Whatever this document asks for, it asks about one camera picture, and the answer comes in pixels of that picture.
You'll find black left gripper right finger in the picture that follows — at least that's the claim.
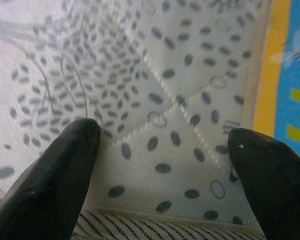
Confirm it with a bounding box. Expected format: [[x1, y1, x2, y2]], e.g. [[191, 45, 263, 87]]
[[226, 127, 300, 240]]

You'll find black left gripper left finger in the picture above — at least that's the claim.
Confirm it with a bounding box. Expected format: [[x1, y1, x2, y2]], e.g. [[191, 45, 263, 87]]
[[0, 118, 101, 240]]

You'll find white grey-speckled quilted mattress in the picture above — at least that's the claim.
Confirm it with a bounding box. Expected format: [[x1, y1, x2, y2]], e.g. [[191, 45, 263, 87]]
[[0, 0, 276, 240]]

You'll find yellow-bordered blue picture book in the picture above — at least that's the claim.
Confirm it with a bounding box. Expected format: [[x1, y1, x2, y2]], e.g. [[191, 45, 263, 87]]
[[247, 0, 300, 166]]

